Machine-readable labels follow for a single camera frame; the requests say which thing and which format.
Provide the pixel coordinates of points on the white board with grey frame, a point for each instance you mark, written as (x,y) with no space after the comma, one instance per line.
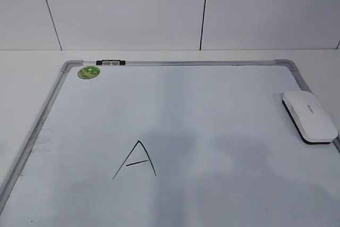
(172,144)

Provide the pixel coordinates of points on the round green magnet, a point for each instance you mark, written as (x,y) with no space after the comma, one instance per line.
(88,72)

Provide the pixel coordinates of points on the white eraser with black felt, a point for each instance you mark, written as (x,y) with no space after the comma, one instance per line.
(313,123)

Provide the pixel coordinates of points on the black and silver frame clip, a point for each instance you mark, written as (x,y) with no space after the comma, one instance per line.
(110,62)

